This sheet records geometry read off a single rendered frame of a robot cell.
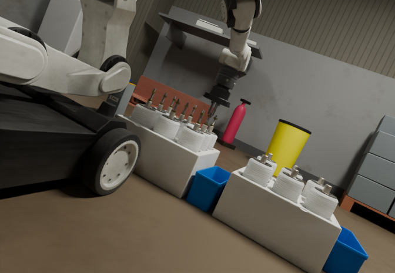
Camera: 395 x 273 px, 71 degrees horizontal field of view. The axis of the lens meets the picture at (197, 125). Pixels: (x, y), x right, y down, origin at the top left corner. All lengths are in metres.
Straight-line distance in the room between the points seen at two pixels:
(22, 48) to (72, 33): 3.01
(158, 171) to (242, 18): 0.64
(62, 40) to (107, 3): 2.87
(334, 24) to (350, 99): 1.02
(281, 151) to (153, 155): 2.00
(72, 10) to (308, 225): 3.46
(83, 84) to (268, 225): 0.76
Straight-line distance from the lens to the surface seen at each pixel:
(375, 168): 3.11
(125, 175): 0.90
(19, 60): 0.74
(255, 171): 1.03
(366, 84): 4.07
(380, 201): 3.13
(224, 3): 1.03
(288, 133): 2.92
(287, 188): 1.03
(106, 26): 0.95
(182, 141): 1.08
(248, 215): 1.03
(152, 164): 1.10
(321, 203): 1.04
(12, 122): 0.66
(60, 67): 0.87
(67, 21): 3.84
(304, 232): 1.03
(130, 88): 1.30
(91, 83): 0.93
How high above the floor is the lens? 0.36
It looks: 4 degrees down
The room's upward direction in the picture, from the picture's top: 24 degrees clockwise
